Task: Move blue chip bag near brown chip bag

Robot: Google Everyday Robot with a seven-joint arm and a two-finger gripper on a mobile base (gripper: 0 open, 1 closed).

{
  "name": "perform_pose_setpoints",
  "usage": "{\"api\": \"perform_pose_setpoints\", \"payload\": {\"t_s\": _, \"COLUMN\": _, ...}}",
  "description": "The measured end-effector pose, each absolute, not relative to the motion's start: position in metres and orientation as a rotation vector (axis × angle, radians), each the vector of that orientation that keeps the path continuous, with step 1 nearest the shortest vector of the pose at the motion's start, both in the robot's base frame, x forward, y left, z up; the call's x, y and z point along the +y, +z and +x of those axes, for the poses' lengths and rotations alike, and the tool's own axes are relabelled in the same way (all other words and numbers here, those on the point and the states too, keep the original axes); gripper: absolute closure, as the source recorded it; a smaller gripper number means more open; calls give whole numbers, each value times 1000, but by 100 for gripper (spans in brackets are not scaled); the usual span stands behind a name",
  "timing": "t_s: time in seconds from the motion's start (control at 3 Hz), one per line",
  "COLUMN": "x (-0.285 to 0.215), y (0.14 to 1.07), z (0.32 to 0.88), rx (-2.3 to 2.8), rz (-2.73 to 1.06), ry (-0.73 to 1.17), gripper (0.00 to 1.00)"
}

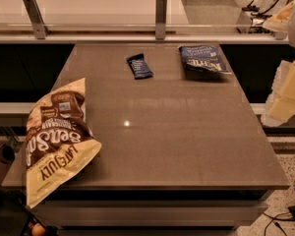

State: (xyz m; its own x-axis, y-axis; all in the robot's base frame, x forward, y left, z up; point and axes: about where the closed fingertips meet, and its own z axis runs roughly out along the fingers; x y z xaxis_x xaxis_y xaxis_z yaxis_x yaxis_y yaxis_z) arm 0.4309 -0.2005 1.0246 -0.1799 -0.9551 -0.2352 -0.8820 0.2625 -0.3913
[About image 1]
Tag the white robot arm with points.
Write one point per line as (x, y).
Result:
(291, 31)

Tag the left metal railing bracket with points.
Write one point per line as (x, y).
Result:
(40, 30)

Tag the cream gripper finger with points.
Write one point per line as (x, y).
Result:
(280, 104)
(279, 21)

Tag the dark blue snack bar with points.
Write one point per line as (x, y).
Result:
(139, 66)

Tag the glass railing panel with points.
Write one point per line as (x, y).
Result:
(222, 14)

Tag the blue chip bag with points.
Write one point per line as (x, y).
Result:
(203, 58)

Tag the brown chip bag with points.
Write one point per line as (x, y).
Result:
(59, 143)

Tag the middle metal railing bracket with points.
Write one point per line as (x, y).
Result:
(160, 19)

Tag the dark bin with items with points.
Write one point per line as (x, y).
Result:
(17, 220)

